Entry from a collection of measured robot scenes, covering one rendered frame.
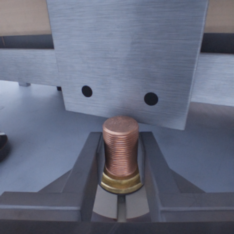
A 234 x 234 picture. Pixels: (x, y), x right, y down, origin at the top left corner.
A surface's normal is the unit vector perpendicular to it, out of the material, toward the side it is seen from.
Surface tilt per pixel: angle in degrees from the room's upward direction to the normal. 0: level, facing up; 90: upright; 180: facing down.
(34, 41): 90
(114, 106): 90
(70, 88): 90
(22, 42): 90
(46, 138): 180
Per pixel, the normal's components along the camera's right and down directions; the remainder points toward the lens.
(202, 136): -0.02, -0.88
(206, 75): -0.37, 0.45
